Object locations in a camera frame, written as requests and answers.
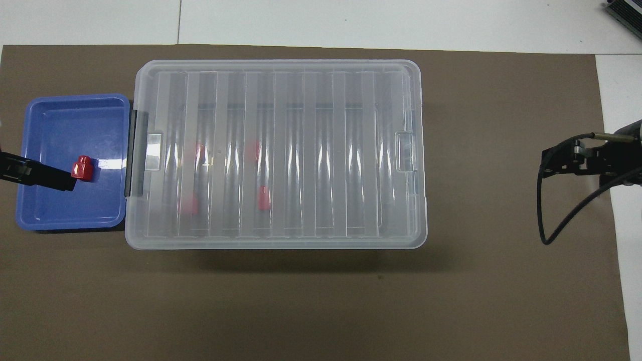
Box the clear ribbed box lid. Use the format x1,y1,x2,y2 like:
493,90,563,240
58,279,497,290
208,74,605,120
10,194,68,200
124,59,428,250

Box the clear plastic storage box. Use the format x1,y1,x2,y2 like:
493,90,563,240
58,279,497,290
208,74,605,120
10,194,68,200
131,65,422,246

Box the black box latch handle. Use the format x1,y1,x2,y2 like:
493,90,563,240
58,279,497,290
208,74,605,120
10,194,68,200
124,109,149,197

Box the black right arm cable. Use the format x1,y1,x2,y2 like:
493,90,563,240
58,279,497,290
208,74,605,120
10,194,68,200
536,131,642,246

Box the brown table mat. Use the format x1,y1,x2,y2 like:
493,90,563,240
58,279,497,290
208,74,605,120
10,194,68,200
0,44,631,361

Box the blue plastic tray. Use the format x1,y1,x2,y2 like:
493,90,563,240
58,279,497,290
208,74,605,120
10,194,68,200
15,93,132,232

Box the dark grey ribbed device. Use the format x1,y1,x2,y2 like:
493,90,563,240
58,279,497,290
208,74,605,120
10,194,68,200
603,0,642,27

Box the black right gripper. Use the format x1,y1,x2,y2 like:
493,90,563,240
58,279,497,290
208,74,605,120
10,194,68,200
540,131,642,185

